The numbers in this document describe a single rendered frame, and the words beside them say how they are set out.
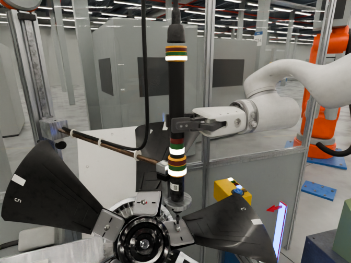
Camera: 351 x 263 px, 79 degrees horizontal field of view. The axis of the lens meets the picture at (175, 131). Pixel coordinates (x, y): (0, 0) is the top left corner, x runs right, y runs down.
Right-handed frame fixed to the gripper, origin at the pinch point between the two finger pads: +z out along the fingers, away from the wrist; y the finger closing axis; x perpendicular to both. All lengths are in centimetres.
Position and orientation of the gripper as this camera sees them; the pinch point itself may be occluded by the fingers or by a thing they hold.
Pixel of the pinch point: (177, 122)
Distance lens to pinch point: 47.6
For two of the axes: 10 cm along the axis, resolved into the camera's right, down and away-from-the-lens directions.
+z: -9.5, 1.0, -3.0
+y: -3.2, -2.8, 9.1
